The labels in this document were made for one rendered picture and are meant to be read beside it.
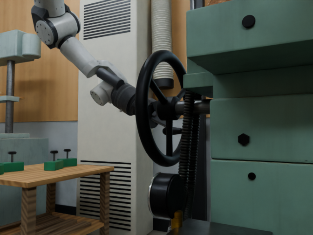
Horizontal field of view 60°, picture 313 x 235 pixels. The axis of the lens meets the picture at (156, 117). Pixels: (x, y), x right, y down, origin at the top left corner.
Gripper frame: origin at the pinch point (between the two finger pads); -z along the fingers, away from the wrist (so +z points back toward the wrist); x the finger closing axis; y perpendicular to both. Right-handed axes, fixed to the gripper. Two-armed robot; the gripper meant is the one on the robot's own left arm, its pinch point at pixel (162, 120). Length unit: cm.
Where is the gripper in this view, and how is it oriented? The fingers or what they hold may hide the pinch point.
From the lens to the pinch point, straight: 81.7
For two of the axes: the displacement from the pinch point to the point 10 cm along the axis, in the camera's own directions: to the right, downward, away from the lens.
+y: 6.2, -7.3, 2.9
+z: -7.6, -4.7, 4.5
